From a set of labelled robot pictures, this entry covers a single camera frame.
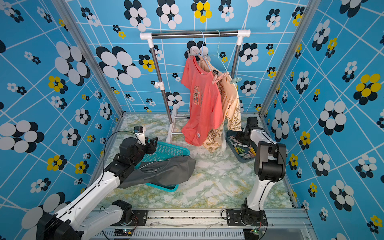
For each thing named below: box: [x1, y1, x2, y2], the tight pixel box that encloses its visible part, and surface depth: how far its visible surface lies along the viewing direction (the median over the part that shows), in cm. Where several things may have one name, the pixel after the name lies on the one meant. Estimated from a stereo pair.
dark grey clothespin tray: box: [225, 130, 258, 163], surface depth 98 cm
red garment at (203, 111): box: [181, 55, 224, 147], surface depth 84 cm
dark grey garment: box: [117, 155, 196, 188], surface depth 79 cm
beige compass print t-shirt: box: [198, 55, 242, 153], surface depth 71 cm
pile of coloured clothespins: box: [228, 135, 257, 159], surface depth 98 cm
